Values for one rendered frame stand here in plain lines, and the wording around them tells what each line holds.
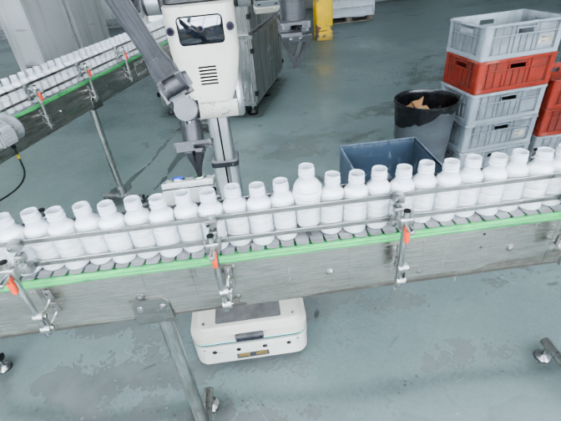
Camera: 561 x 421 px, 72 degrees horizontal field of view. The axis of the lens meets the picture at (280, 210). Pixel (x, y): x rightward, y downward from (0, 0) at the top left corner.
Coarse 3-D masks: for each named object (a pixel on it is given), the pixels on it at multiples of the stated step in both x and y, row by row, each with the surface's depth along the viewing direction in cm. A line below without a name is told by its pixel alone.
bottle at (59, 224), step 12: (48, 216) 89; (60, 216) 90; (48, 228) 91; (60, 228) 90; (72, 228) 92; (72, 240) 92; (60, 252) 93; (72, 252) 94; (84, 252) 96; (72, 264) 95; (84, 264) 97
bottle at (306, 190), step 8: (304, 168) 93; (312, 168) 90; (304, 176) 91; (312, 176) 91; (296, 184) 93; (304, 184) 91; (312, 184) 91; (320, 184) 93; (296, 192) 92; (304, 192) 91; (312, 192) 91; (320, 192) 93; (296, 200) 94; (304, 200) 92; (312, 200) 92; (320, 200) 95; (296, 216) 98; (304, 216) 96; (312, 216) 96; (304, 224) 97; (312, 224) 97
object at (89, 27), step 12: (72, 0) 596; (84, 0) 622; (96, 0) 648; (72, 12) 598; (84, 12) 623; (96, 12) 650; (72, 24) 606; (84, 24) 625; (96, 24) 651; (84, 36) 626; (96, 36) 653; (108, 36) 681
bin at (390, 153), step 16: (352, 144) 156; (368, 144) 156; (384, 144) 157; (400, 144) 157; (416, 144) 155; (352, 160) 159; (368, 160) 160; (384, 160) 161; (400, 160) 162; (416, 160) 157; (368, 176) 164
